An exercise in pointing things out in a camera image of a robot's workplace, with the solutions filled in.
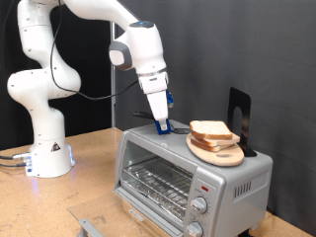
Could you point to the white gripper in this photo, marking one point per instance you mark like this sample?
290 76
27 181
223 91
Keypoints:
158 105

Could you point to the black spatula with blue block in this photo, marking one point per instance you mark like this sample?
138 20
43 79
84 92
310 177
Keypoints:
142 115

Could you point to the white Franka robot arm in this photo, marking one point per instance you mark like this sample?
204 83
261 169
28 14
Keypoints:
42 125

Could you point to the silver oven knob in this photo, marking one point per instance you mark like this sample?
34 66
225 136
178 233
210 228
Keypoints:
194 229
199 205

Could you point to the silver toaster oven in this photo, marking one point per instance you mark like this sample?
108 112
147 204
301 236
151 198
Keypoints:
230 204
214 49

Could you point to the vertical metal pole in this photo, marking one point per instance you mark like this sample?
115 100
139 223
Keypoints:
113 112

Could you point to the round wooden cutting board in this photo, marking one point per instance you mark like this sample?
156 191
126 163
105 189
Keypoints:
223 159

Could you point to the red indicator light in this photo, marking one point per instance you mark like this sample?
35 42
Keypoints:
204 189

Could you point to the black metal bookend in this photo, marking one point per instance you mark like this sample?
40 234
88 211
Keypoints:
245 105

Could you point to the black backdrop curtain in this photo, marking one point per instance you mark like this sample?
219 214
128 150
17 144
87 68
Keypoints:
95 65

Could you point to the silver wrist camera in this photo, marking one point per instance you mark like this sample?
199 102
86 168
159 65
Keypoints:
172 102

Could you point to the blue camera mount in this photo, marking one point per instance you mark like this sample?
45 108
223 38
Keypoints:
169 94

